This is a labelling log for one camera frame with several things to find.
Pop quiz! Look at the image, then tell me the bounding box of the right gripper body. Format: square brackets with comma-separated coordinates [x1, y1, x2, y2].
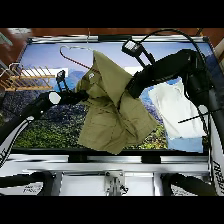
[125, 70, 149, 100]

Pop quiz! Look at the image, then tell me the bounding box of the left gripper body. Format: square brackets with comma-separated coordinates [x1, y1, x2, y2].
[60, 89, 90, 106]

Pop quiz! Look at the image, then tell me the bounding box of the olive green shirt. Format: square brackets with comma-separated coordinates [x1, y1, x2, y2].
[75, 49, 158, 156]

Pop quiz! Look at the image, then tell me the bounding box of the red-brown clothes hanger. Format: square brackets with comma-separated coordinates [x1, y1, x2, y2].
[58, 44, 101, 74]

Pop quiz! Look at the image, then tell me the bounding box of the white garment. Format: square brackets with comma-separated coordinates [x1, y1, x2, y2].
[147, 77, 208, 141]

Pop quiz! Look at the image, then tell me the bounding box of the light blue garment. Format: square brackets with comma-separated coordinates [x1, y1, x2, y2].
[166, 134, 205, 154]

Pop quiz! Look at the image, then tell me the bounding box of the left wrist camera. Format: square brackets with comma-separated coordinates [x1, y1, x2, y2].
[55, 69, 70, 93]

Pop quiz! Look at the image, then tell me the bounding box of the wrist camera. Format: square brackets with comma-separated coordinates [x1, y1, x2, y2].
[121, 38, 157, 67]
[55, 69, 70, 93]

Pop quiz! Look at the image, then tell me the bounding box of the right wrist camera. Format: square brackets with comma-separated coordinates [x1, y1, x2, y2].
[121, 38, 157, 67]

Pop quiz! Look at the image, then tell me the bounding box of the black cable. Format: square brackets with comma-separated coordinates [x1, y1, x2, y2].
[139, 28, 210, 81]

